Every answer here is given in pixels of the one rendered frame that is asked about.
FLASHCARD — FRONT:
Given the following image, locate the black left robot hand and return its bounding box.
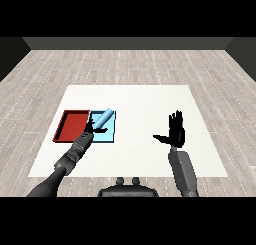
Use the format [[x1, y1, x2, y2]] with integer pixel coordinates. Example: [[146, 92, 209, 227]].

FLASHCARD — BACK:
[[83, 118, 110, 135]]

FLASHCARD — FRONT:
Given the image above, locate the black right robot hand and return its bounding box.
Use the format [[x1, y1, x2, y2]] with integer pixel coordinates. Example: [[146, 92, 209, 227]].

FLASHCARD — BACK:
[[152, 109, 186, 149]]

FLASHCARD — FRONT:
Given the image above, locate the light blue can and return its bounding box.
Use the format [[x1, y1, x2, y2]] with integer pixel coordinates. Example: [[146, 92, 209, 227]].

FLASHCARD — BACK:
[[93, 107, 116, 130]]

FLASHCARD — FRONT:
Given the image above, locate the light blue shallow open box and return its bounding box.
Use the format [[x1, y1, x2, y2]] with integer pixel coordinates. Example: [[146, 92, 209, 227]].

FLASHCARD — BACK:
[[88, 110, 117, 144]]

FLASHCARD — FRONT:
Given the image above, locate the red shallow open box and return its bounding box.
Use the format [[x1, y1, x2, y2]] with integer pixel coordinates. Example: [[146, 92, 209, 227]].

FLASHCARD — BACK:
[[52, 109, 91, 144]]

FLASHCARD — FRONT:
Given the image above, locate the dark grey robot body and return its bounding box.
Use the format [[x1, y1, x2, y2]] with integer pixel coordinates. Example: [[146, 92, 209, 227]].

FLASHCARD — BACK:
[[97, 177, 160, 198]]

